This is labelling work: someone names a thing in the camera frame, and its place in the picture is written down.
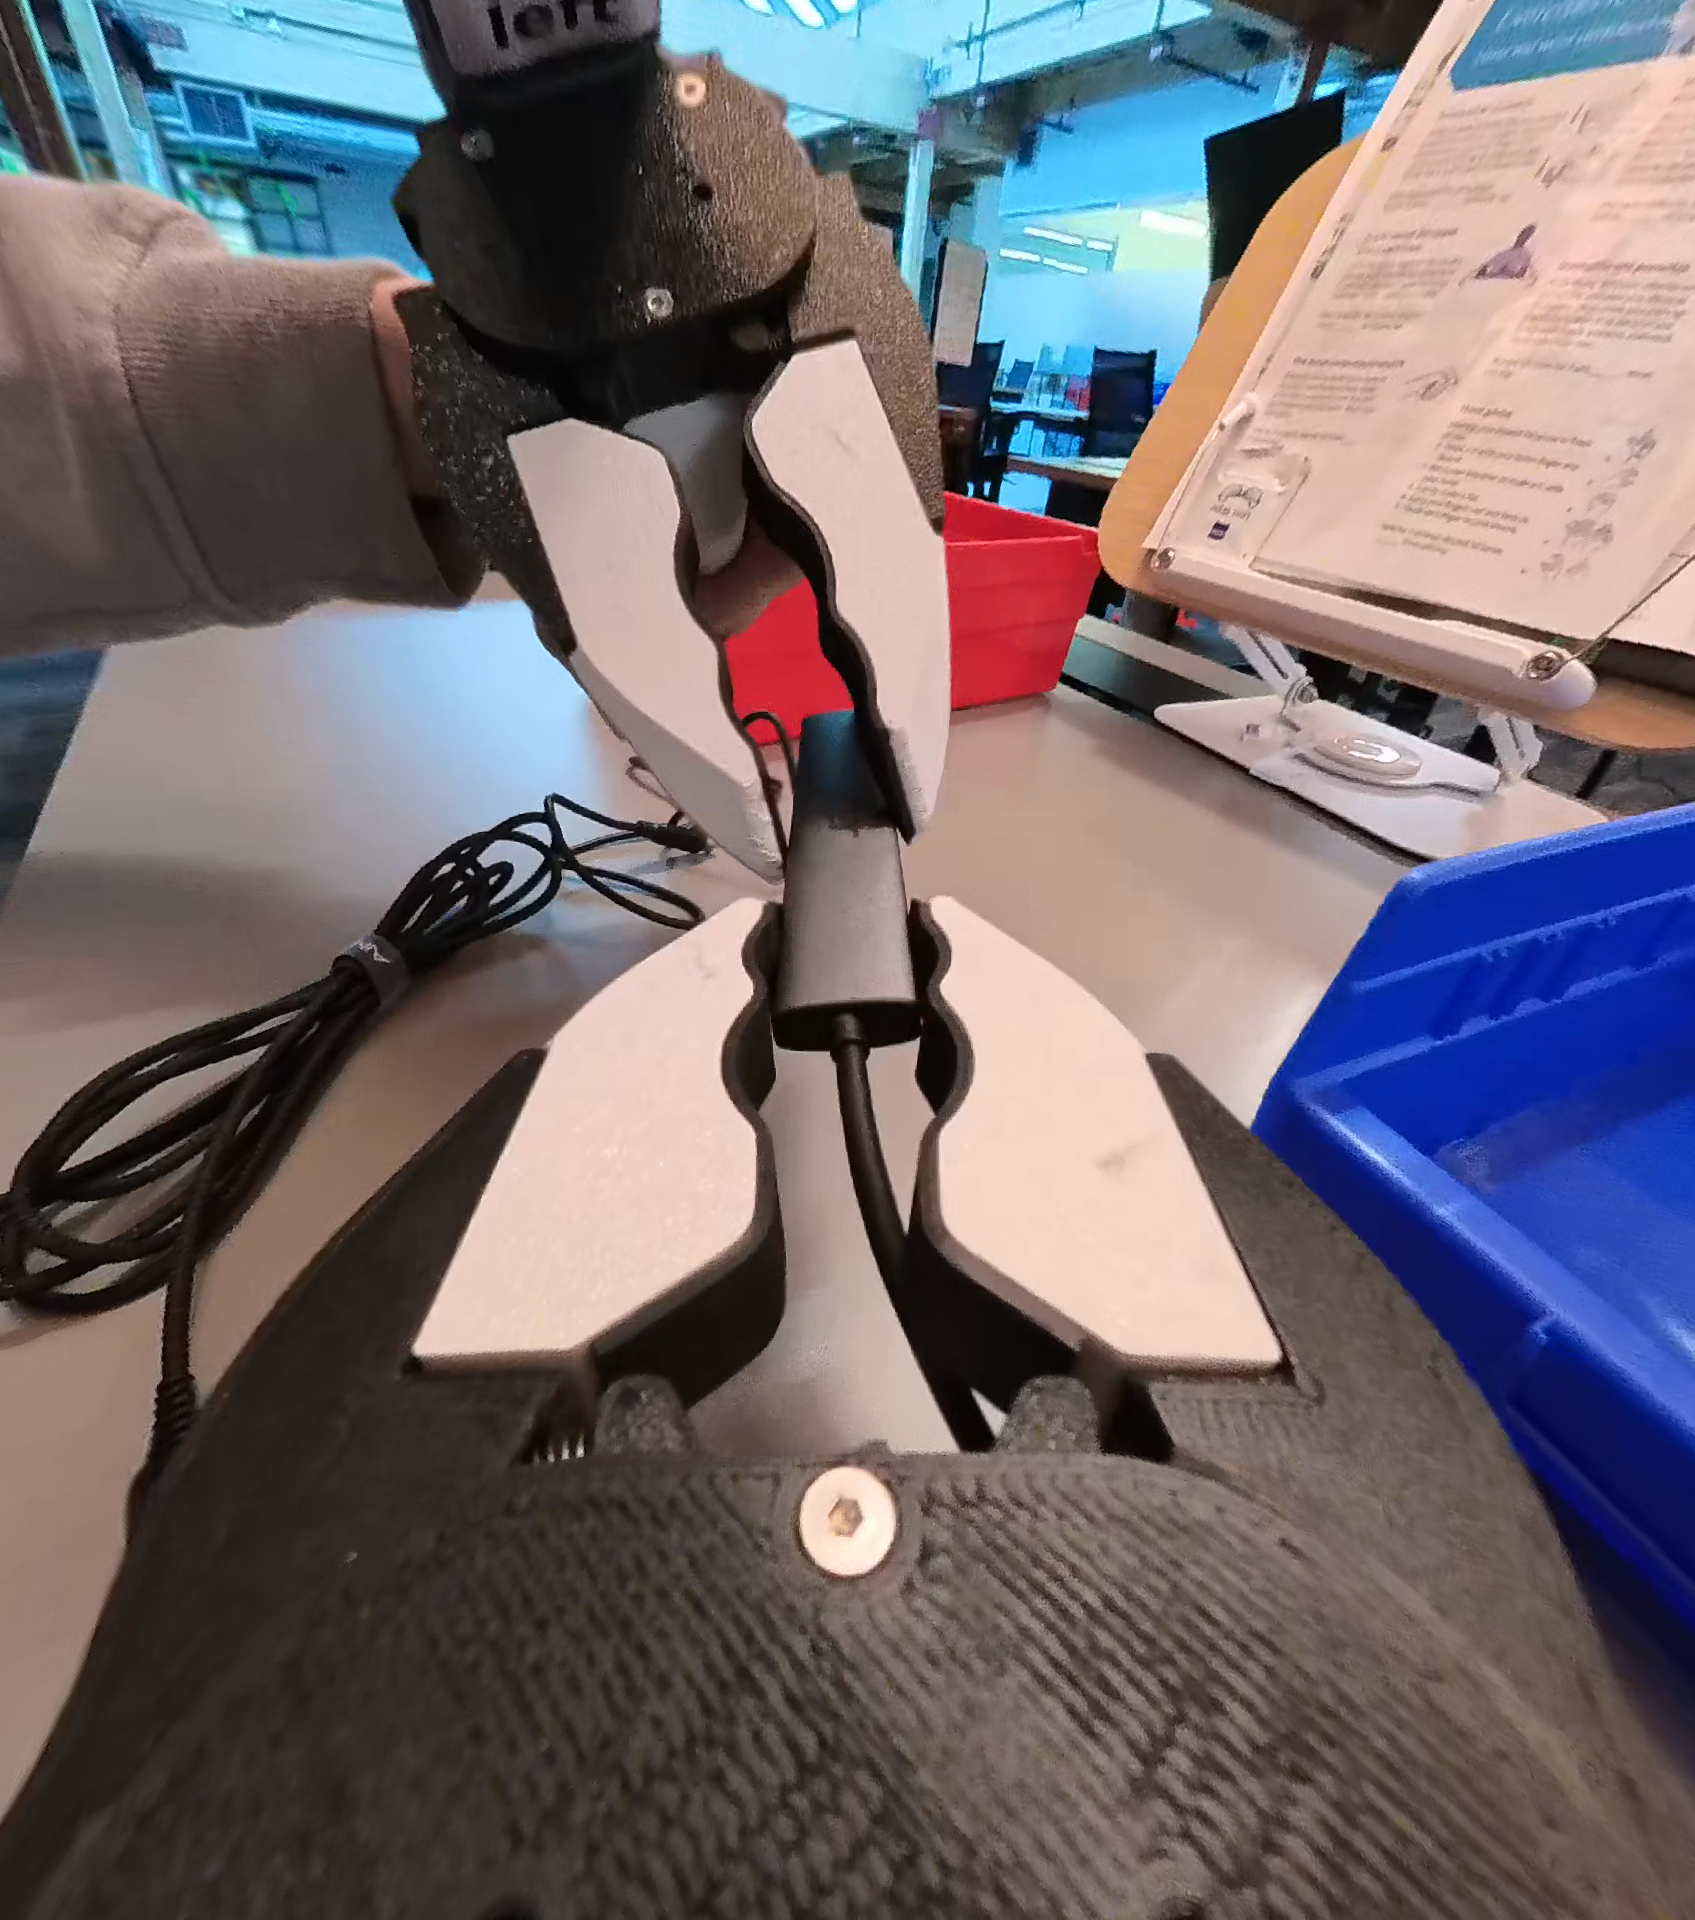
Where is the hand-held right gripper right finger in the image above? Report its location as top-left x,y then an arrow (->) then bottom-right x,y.
908,893 -> 1294,1420

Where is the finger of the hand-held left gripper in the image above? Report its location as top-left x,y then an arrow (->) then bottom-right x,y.
506,421 -> 794,888
742,338 -> 958,842

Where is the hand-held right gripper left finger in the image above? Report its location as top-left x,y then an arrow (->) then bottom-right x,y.
410,896 -> 790,1411

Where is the black hub cable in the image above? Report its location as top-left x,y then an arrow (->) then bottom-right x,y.
830,1042 -> 1000,1454

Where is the grey USB hub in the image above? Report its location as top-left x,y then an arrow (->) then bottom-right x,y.
772,712 -> 924,1051

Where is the blue plastic bin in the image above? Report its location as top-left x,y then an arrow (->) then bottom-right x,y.
1252,779 -> 1695,1758

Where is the grey desk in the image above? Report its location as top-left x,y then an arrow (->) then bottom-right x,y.
0,591 -> 1695,1920

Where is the person's left hand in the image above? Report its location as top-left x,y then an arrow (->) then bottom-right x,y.
694,515 -> 808,644

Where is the red plastic bin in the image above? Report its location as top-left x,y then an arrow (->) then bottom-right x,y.
720,492 -> 1104,722

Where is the wooden document stand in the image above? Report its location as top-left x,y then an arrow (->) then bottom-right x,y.
1100,0 -> 1695,842

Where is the black monitor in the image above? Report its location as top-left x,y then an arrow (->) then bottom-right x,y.
1204,91 -> 1352,287

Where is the black tied cable bundle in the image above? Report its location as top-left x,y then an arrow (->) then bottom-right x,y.
0,791 -> 712,1509

